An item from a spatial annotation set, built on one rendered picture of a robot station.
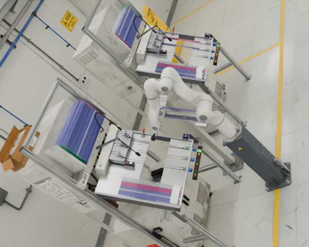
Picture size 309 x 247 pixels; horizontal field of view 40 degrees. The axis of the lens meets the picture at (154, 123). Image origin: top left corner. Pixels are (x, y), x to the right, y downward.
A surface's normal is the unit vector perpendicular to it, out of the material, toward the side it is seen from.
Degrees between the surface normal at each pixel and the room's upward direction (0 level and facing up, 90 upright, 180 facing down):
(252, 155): 90
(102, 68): 90
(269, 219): 0
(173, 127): 90
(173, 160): 43
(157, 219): 0
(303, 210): 0
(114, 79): 90
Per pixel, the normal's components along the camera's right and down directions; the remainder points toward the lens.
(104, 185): -0.02, -0.64
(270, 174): -0.20, 0.73
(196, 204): 0.71, -0.32
